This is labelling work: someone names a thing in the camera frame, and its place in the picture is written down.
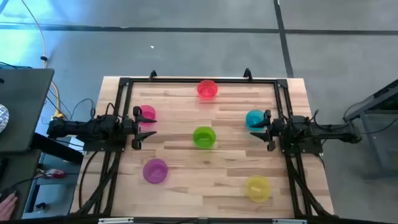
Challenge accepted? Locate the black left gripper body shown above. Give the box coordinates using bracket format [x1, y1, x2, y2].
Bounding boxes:
[119, 115, 139, 138]

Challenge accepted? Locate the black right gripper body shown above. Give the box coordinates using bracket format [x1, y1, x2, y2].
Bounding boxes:
[267, 119, 289, 141]

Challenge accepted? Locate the pink translucent plastic bowl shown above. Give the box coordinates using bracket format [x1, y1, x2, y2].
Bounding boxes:
[138, 105, 157, 126]

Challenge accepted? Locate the blue translucent plastic bowl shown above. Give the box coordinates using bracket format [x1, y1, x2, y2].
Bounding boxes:
[245, 109, 266, 132]

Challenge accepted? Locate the purple translucent plastic bowl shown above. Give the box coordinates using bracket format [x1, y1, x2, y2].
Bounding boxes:
[142, 158, 169, 185]

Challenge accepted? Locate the yellow translucent plastic bowl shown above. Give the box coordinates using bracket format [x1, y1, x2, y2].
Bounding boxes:
[244, 174, 272, 203]

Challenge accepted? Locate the red translucent plastic bowl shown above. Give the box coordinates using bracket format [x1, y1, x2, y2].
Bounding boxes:
[196, 79, 219, 101]

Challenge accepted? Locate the green translucent plastic bowl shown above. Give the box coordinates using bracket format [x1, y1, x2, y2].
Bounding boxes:
[192, 126, 217, 150]

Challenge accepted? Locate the black desk leg bar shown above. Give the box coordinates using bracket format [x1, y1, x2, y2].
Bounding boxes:
[30, 133, 85, 165]

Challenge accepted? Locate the grey metal cart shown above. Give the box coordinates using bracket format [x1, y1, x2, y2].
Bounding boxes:
[343, 78, 398, 182]

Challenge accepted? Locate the dark grey desk top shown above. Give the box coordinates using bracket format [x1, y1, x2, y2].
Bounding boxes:
[0, 68, 55, 153]

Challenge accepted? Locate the black side desk surface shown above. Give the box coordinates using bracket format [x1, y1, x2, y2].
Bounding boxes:
[0, 148, 43, 220]

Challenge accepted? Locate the silver patterned ball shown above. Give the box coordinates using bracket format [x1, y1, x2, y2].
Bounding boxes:
[0, 104, 10, 134]

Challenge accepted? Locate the person's hand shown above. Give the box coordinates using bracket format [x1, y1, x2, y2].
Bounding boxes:
[0, 192, 19, 220]

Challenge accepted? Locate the black aluminium table frame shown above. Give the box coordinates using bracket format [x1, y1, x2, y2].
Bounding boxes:
[72, 77, 335, 218]

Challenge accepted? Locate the silver mounting bracket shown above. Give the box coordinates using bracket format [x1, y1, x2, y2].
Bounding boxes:
[272, 218, 308, 224]
[98, 217, 134, 224]

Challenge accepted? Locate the cream floor cable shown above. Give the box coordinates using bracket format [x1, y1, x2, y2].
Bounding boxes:
[20, 0, 63, 116]

